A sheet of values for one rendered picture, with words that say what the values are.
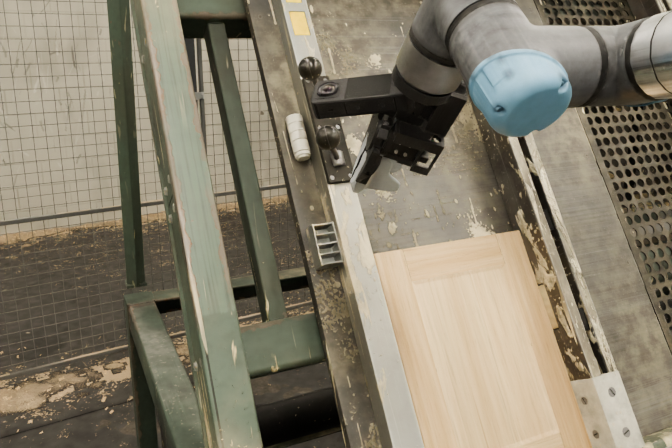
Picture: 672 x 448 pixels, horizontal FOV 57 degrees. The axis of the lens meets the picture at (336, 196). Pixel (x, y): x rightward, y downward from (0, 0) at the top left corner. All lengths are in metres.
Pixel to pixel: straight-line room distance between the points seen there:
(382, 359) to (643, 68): 0.58
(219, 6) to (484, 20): 0.74
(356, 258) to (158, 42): 0.47
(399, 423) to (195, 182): 0.47
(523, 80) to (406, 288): 0.58
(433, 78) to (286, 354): 0.53
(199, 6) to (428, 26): 0.66
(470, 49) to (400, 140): 0.19
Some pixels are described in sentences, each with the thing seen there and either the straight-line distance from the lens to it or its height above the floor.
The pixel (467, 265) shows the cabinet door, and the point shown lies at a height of 1.19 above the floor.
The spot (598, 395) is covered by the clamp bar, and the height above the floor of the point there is 1.00.
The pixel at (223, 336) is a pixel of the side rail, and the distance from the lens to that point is 0.89.
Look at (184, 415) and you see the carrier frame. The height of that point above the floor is 0.79.
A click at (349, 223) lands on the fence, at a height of 1.28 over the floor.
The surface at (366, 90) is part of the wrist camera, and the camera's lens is 0.71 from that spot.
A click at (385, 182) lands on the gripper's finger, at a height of 1.40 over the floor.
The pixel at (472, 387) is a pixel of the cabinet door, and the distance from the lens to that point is 1.08.
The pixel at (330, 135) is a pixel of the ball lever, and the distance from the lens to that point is 0.91.
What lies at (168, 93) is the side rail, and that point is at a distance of 1.01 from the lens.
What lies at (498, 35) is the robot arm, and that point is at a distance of 0.56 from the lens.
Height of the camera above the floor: 1.57
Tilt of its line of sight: 14 degrees down
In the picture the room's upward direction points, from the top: straight up
